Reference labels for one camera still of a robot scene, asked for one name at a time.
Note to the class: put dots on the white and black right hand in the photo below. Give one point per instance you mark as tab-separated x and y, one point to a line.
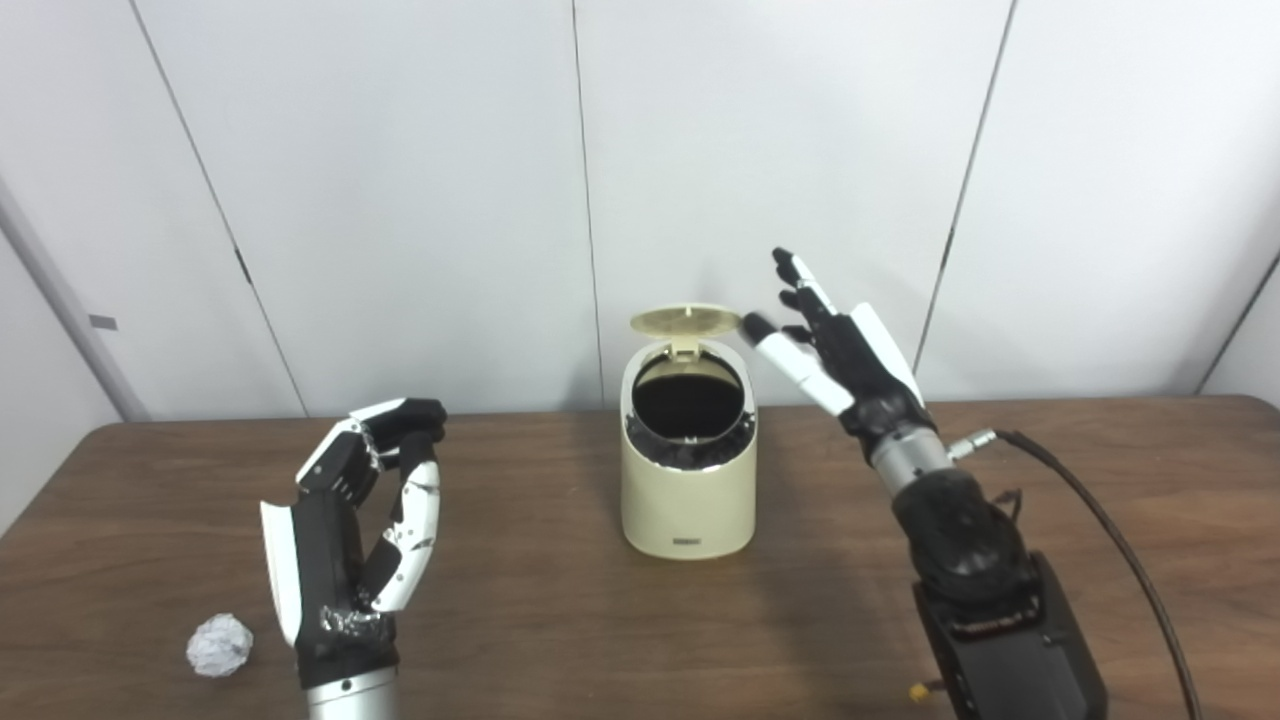
860	370

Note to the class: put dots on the white and black left hand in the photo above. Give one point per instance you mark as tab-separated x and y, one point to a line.
320	560

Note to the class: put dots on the white paper ball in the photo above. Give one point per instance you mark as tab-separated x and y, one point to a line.
220	646

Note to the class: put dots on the round cream bin lid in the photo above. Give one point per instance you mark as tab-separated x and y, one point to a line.
686	320

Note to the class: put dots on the cream-colored cylindrical bin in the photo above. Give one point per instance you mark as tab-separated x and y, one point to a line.
688	510

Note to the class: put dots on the small grey wall tag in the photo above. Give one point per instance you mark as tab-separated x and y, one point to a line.
103	322

